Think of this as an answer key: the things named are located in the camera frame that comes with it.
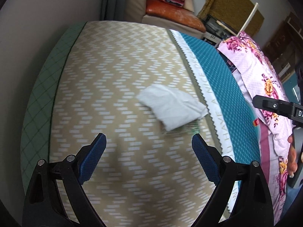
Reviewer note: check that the teal round trash bin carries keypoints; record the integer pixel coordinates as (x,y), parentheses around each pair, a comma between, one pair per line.
(256,125)

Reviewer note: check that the person's right hand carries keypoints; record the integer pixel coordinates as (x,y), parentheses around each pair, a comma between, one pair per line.
(291,165)

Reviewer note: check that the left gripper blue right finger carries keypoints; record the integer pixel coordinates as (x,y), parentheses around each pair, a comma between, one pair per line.
(209,158)

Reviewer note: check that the pink floral quilt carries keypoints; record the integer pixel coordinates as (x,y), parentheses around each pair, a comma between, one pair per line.
(256,76)

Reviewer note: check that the cream leather armchair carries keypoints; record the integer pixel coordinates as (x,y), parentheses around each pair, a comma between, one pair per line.
(135,11)

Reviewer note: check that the white tissue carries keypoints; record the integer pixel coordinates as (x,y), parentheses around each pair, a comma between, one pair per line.
(174,108)

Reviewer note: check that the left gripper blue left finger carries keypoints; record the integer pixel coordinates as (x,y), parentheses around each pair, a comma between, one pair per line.
(89,157)

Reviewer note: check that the orange seat cushion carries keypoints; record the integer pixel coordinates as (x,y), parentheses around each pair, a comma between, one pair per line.
(175,14)

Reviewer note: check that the teal and beige mattress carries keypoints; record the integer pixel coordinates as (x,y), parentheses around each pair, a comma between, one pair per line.
(89,84)

